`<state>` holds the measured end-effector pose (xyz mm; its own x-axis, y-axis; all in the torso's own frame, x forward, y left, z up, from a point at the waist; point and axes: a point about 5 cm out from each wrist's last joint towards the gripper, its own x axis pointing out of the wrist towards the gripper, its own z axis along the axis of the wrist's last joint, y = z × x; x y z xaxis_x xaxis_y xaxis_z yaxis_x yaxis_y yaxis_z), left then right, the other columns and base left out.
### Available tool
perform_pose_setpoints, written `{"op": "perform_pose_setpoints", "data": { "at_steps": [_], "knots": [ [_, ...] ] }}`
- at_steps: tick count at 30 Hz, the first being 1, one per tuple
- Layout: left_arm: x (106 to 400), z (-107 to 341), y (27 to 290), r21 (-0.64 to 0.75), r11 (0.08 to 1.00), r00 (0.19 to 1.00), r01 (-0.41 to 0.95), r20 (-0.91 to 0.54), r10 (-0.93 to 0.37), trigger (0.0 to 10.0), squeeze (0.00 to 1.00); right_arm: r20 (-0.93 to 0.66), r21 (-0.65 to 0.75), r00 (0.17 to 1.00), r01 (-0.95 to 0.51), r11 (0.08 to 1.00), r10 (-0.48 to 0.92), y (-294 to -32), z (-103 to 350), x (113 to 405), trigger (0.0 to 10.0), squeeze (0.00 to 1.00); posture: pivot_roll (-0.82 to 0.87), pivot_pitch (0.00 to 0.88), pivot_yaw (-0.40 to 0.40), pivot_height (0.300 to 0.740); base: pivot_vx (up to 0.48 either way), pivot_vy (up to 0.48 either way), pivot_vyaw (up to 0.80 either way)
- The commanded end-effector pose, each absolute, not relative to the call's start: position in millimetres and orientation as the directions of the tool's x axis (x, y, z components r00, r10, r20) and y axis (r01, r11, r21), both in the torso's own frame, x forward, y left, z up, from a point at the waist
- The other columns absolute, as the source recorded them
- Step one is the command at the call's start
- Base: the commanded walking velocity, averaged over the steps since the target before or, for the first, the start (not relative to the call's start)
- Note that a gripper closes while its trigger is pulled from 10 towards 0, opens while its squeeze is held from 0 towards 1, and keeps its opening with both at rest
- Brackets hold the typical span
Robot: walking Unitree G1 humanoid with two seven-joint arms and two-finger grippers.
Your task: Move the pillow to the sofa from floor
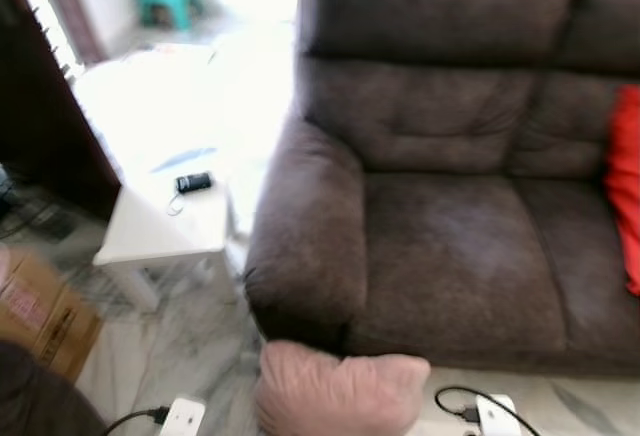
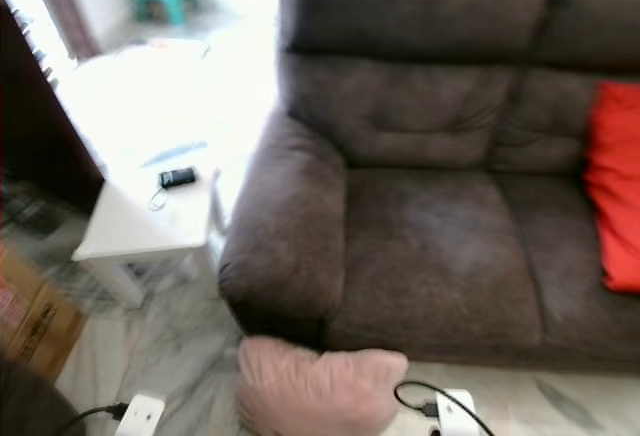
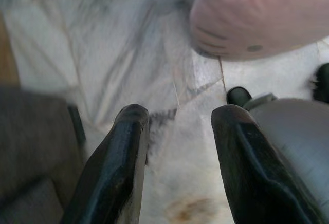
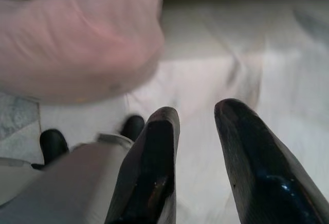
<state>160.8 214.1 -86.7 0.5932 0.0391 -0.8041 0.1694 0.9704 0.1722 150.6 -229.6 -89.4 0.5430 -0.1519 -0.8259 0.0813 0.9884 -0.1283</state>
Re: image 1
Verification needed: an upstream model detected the pale pink pillow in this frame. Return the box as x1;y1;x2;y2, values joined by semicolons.
255;341;433;436

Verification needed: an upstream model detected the red pillow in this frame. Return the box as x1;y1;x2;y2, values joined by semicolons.
603;84;640;297

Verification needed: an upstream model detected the dark brown fabric sofa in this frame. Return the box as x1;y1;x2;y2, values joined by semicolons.
243;0;640;377

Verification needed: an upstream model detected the small black device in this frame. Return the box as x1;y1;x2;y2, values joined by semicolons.
175;172;214;195

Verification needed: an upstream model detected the white side table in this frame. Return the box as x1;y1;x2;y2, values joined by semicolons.
93;146;241;314

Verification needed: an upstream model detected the dark wooden door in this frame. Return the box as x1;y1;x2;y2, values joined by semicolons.
0;0;123;219

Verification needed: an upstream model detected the brown cardboard box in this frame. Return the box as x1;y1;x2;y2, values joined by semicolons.
0;246;103;382

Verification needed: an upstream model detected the dark brown armchair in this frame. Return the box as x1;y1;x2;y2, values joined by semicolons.
0;341;106;436

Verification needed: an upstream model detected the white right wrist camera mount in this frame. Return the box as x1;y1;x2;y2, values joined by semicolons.
476;394;523;436

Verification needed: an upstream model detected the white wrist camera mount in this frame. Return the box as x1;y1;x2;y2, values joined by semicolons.
476;394;523;436
158;397;207;436

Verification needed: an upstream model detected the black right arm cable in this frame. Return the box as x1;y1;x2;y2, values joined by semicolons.
434;386;541;436

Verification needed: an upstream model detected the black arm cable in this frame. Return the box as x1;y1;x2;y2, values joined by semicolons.
103;406;172;436
434;386;541;436

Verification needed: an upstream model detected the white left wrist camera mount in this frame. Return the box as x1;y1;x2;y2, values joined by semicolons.
158;397;207;436

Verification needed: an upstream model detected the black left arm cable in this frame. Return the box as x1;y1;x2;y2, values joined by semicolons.
103;406;172;436

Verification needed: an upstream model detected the brown wooden door frame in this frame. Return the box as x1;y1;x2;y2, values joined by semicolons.
40;0;108;64

